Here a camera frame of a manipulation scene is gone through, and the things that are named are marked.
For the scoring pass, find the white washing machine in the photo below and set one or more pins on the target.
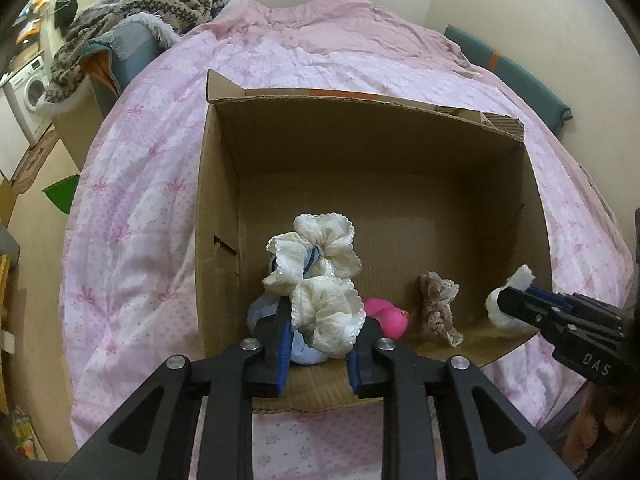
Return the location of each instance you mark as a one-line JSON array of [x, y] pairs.
[[27, 92]]

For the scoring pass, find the pink rubber toy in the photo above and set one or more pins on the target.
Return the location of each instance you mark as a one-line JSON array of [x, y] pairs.
[[387, 317]]

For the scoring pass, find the black hanging bag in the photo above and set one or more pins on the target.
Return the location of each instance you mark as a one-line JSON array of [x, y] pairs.
[[65, 7]]

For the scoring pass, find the person's right hand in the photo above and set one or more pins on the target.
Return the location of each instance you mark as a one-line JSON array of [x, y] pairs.
[[582, 425]]

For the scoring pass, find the brown doormat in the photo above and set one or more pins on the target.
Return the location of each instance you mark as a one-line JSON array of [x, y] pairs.
[[35, 160]]

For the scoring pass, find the pink bow-print blanket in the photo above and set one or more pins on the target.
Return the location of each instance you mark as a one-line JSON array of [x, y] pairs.
[[150, 185]]

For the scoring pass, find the cardboard box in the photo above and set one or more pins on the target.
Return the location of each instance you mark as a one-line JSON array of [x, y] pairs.
[[375, 160]]

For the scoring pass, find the yellow wooden rack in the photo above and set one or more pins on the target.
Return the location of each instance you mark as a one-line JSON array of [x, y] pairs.
[[5, 300]]

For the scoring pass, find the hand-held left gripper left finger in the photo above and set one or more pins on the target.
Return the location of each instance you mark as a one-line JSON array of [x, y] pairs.
[[285, 360]]

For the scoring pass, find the teal fur-hooded jacket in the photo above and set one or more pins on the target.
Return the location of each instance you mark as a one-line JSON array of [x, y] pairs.
[[130, 45]]

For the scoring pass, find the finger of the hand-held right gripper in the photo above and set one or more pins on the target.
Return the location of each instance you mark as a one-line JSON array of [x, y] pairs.
[[522, 307], [552, 301]]

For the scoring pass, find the colourful packet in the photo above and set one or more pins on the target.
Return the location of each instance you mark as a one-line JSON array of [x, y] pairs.
[[25, 435]]

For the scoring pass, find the teal cushion with orange stripe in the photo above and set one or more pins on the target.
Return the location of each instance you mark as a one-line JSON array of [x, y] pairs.
[[515, 75]]

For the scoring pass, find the green plastic dustpan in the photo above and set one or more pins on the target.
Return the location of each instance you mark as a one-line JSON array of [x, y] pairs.
[[62, 195]]

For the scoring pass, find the beige lace scrunchie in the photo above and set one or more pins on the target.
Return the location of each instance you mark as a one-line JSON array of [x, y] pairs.
[[440, 305]]

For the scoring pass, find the blue fluffy scrunchie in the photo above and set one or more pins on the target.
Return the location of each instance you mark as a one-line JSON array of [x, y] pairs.
[[260, 312]]

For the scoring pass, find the white scrunchie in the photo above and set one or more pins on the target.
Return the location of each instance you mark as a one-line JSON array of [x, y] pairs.
[[500, 315]]

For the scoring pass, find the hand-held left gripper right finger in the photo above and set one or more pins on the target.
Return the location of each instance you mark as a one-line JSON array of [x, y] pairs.
[[354, 375]]

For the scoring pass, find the cream lace-edged scrunchie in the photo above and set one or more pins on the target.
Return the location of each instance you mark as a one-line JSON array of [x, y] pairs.
[[325, 310]]

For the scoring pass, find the beige laundry basket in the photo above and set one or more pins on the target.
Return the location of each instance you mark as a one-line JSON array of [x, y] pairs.
[[80, 125]]

